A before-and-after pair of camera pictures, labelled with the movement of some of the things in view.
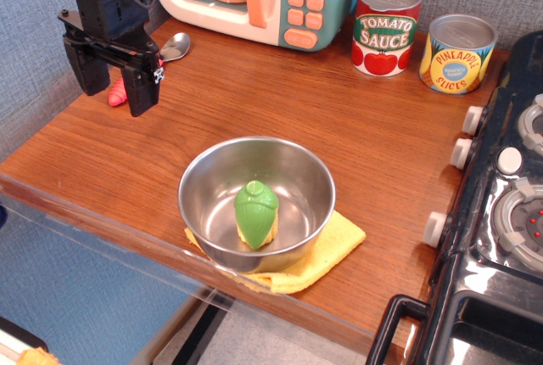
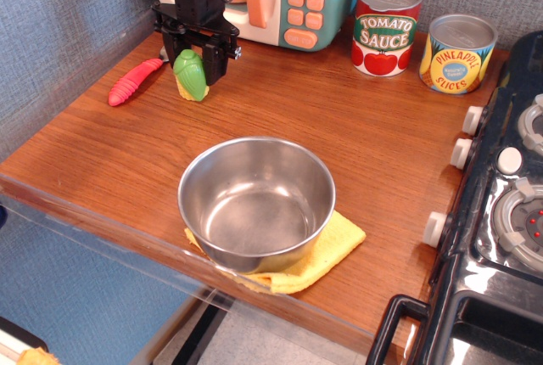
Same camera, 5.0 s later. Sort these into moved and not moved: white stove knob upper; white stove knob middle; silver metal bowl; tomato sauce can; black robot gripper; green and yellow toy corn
Moved: black robot gripper; green and yellow toy corn
Not moved: white stove knob middle; white stove knob upper; tomato sauce can; silver metal bowl
